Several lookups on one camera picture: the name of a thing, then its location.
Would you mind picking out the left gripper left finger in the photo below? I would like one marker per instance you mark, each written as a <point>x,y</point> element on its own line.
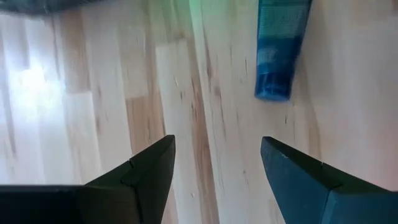
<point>152,186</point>

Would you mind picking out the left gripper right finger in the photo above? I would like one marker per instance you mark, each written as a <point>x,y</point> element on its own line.
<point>295,193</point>

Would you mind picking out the dark blue lotion tube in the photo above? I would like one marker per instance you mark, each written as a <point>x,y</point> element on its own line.
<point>276,46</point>

